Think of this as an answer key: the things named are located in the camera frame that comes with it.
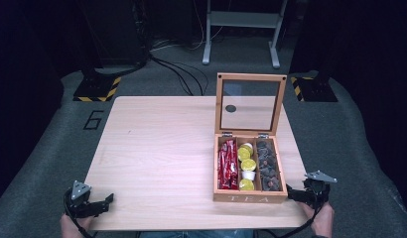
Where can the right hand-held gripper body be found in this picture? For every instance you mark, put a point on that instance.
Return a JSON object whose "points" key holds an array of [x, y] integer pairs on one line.
{"points": [[319, 190]]}

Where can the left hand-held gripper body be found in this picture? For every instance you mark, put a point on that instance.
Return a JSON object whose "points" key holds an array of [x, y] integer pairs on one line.
{"points": [[79, 200]]}

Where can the wooden box with glass lid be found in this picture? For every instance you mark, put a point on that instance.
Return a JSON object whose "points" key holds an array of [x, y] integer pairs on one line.
{"points": [[247, 197]]}

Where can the person's left hand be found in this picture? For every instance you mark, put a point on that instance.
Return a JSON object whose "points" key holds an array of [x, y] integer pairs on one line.
{"points": [[70, 226]]}

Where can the person's right hand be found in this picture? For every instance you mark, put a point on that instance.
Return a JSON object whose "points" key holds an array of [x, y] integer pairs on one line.
{"points": [[324, 219]]}

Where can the row of dark capsules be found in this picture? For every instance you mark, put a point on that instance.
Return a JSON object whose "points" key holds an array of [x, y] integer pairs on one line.
{"points": [[268, 166]]}

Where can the white creamer cup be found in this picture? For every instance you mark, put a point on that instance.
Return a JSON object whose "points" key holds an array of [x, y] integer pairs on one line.
{"points": [[248, 175], [248, 145]]}

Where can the yellow-lidded creamer cup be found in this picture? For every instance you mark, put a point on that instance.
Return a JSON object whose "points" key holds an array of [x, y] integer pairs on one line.
{"points": [[246, 184], [243, 154], [248, 164]]}

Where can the bundle of red sachets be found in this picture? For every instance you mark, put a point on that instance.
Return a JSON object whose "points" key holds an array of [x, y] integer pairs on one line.
{"points": [[227, 165]]}

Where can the black base with hazard stripes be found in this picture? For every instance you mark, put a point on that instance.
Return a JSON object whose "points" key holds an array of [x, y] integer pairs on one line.
{"points": [[315, 89], [97, 88]]}

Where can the black cabinet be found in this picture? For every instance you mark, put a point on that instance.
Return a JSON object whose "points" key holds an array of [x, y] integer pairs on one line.
{"points": [[115, 29]]}

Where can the grey metal stand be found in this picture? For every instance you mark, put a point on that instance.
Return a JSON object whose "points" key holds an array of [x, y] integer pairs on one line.
{"points": [[244, 20]]}

